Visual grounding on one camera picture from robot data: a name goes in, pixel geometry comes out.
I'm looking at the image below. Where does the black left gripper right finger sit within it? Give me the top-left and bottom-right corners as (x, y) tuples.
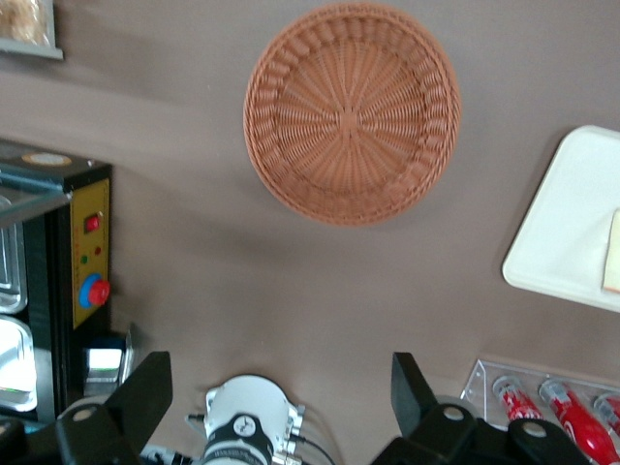
(367, 351), (485, 465)

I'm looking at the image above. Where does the round brown wicker basket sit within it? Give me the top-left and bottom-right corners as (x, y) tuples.
(242, 1), (463, 229)

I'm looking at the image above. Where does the cream plastic tray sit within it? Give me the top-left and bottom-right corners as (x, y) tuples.
(501, 124), (620, 314)

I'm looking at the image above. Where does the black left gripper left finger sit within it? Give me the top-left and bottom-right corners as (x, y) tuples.
(54, 351), (174, 465)

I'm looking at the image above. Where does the triangle sandwich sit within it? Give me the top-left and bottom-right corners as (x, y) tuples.
(601, 208), (620, 295)

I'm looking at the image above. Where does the black tray sealing machine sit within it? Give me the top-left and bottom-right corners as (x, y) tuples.
(0, 139), (136, 423)

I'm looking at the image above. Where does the metal food tray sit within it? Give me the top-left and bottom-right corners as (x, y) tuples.
(0, 192), (29, 315)
(0, 314), (39, 414)

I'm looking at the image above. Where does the clear acrylic bottle rack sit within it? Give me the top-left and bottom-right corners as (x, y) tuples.
(459, 357), (620, 465)

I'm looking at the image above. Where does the wrapped bread bun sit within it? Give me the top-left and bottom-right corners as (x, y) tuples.
(0, 0), (53, 46)

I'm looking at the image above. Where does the red cola bottle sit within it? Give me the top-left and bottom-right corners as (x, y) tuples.
(592, 392), (620, 438)
(538, 378), (620, 465)
(492, 376), (544, 422)

